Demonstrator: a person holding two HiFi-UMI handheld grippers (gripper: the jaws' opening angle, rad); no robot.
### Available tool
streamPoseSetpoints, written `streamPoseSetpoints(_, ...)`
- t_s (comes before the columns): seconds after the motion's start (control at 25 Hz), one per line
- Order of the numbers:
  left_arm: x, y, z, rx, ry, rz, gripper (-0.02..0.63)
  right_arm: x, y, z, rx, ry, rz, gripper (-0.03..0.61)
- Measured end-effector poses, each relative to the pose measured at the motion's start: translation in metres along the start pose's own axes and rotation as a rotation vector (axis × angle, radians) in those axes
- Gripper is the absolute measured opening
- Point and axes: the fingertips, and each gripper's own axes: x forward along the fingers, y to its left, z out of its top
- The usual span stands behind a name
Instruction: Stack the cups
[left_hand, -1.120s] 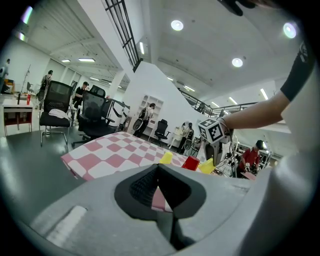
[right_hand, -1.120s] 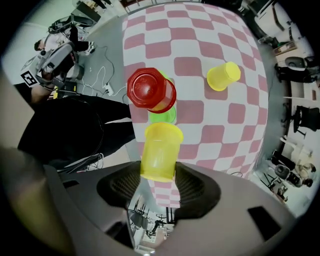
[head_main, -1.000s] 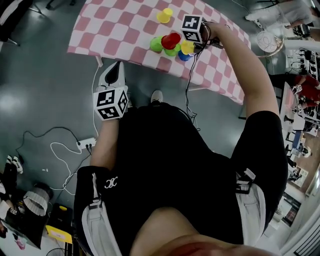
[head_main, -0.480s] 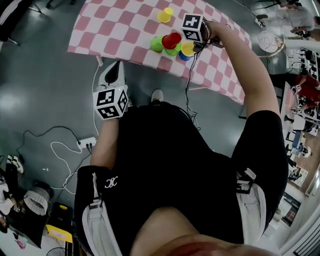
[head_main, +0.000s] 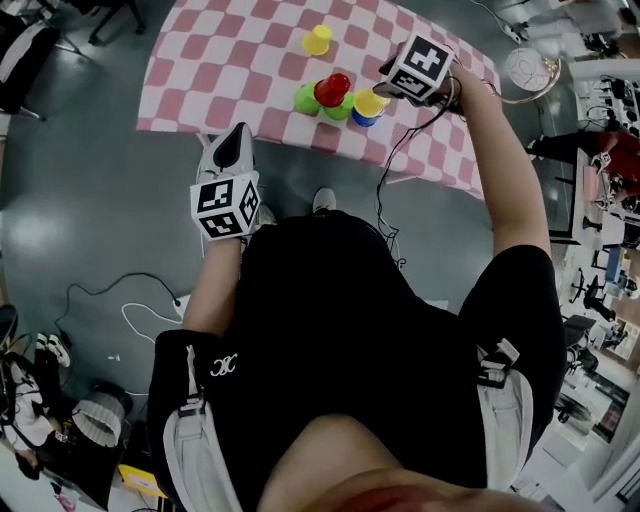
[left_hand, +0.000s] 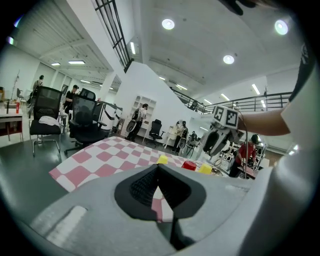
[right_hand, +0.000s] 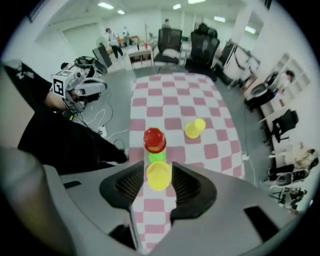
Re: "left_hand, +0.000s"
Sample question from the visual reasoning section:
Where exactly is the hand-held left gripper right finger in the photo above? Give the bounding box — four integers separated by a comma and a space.
157, 164, 255, 249

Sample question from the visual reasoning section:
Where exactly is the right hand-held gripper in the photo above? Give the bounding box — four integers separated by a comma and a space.
199, 104, 245, 161

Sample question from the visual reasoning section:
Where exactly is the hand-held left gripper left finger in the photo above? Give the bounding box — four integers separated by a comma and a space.
31, 163, 174, 255

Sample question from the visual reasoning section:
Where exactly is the red paper cup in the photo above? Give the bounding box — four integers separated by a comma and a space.
181, 160, 197, 172

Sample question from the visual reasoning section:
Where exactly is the person's right forearm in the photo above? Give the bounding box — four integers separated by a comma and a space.
237, 107, 291, 137

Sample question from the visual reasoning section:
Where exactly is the black balcony railing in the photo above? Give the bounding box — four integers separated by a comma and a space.
93, 0, 135, 74
170, 87, 293, 115

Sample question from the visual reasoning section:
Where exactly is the black swivel chair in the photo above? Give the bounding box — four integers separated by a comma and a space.
148, 119, 166, 148

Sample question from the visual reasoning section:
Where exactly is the pink checkered tablecloth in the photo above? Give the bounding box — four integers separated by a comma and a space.
48, 135, 227, 223

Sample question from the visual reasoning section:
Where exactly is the white shelving unit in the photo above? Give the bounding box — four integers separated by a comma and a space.
129, 94, 158, 140

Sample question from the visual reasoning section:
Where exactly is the black office chair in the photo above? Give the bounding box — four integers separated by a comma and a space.
64, 87, 109, 156

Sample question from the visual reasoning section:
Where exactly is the white rounded pod machine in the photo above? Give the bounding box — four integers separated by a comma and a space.
96, 100, 124, 132

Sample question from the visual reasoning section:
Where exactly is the black mesh chair white cloth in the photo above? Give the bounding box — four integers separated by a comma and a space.
29, 86, 64, 158

